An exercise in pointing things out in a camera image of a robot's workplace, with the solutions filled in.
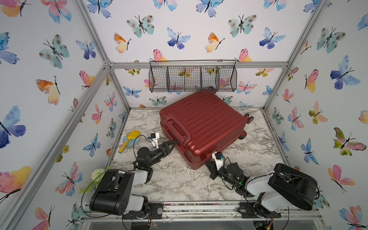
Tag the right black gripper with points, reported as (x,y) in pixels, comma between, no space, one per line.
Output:
(213,171)

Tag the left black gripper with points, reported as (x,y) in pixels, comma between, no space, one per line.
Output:
(164,150)

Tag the red hard-shell suitcase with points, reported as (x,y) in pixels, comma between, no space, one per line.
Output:
(202,124)

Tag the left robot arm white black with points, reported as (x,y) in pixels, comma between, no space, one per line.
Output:
(114,193)

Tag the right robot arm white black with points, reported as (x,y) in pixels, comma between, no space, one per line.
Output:
(265,194)

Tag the yellow toy shovel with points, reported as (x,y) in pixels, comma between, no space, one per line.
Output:
(133,135)

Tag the light blue toy piece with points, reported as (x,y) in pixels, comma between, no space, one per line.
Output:
(131,142)

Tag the green white fuzzy ball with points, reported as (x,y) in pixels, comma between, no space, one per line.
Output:
(97,175)

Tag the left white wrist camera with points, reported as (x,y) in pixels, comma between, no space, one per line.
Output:
(154,139)

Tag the aluminium front mounting rail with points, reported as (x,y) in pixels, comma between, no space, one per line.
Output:
(217,210)

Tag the black wire wall basket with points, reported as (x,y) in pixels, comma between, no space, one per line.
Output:
(186,76)

